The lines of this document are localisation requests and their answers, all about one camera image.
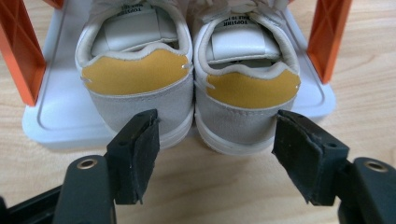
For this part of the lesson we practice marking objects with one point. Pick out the white shoe rack orange posts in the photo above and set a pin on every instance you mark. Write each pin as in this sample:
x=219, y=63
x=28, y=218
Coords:
x=62, y=105

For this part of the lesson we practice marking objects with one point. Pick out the white sneaker with yellow heel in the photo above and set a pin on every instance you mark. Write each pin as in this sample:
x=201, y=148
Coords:
x=137, y=74
x=249, y=90

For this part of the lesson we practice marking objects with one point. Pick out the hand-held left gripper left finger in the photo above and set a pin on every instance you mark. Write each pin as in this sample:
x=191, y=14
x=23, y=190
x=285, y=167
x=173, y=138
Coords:
x=134, y=158

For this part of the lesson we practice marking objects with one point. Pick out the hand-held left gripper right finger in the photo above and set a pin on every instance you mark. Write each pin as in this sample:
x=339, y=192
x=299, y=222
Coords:
x=308, y=158

